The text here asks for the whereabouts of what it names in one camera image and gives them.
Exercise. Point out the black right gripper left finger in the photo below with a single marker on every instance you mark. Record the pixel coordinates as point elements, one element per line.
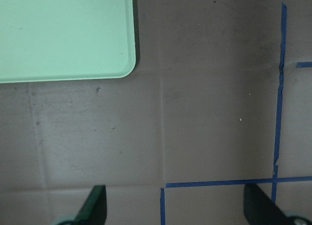
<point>94,209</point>

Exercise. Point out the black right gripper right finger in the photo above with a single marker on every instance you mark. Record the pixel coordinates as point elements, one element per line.
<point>259,209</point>

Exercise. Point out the light green tray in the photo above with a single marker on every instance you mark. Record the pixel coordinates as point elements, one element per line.
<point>54,40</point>

